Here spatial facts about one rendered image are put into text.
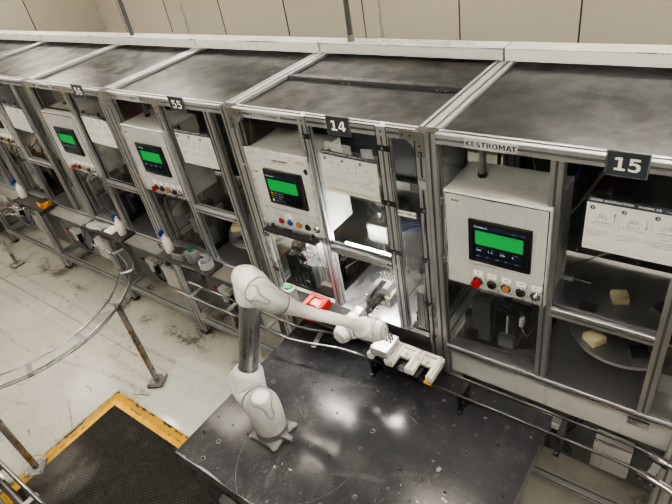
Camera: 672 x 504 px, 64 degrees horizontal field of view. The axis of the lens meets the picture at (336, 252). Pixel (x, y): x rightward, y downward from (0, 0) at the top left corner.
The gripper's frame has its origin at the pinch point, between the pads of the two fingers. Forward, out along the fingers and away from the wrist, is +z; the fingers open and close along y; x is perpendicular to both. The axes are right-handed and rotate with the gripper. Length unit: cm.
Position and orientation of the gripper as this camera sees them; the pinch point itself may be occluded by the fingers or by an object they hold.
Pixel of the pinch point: (381, 288)
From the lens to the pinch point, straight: 293.6
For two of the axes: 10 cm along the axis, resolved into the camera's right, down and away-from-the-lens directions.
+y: -1.7, -7.9, -5.9
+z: 5.7, -5.7, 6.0
